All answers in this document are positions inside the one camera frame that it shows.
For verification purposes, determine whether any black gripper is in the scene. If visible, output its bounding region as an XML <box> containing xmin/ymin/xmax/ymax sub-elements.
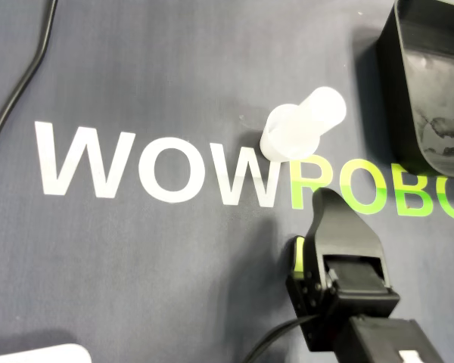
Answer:
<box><xmin>286</xmin><ymin>187</ymin><xmax>401</xmax><ymax>352</ymax></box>

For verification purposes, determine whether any white plastic cup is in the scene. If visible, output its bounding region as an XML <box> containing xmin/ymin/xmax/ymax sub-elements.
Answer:
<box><xmin>260</xmin><ymin>104</ymin><xmax>322</xmax><ymax>160</ymax></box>

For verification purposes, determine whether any dark grey printed mat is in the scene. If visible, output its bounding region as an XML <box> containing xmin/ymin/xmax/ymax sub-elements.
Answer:
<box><xmin>0</xmin><ymin>0</ymin><xmax>454</xmax><ymax>363</ymax></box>

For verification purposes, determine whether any white lamp base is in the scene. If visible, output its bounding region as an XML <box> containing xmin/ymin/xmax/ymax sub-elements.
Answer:
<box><xmin>0</xmin><ymin>343</ymin><xmax>92</xmax><ymax>363</ymax></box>

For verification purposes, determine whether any black arm servo cable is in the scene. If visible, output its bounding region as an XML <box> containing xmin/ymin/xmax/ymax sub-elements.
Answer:
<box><xmin>244</xmin><ymin>315</ymin><xmax>319</xmax><ymax>363</ymax></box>

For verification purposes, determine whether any thick black cable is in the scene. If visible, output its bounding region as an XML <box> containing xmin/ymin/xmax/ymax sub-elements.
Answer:
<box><xmin>0</xmin><ymin>0</ymin><xmax>58</xmax><ymax>162</ymax></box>

